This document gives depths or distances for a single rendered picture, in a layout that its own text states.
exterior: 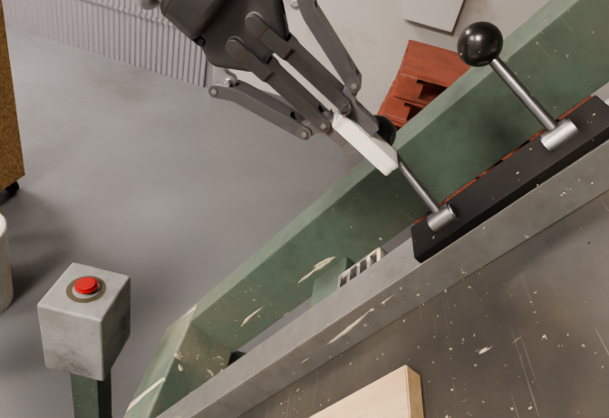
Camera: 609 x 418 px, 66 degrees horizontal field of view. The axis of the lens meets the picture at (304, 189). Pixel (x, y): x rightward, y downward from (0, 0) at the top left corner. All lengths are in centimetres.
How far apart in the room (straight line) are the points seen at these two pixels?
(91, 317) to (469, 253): 68
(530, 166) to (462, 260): 10
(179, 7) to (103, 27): 432
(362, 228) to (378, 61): 316
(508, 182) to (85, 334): 77
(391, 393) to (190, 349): 55
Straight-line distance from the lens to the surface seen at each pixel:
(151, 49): 447
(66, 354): 104
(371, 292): 49
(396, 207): 70
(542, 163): 43
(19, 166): 279
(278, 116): 41
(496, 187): 44
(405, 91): 272
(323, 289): 75
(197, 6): 38
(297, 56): 39
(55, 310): 95
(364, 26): 380
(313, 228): 73
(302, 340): 55
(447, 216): 45
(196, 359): 92
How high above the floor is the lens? 163
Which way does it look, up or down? 32 degrees down
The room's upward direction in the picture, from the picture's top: 14 degrees clockwise
